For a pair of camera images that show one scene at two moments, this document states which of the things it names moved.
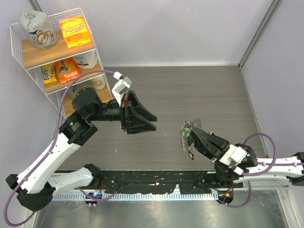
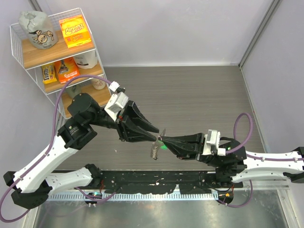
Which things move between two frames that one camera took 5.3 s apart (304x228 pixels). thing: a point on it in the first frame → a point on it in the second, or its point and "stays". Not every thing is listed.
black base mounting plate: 155,182 stays
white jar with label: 87,60 stays
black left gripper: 131,107 → 130,120
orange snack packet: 67,70 stays
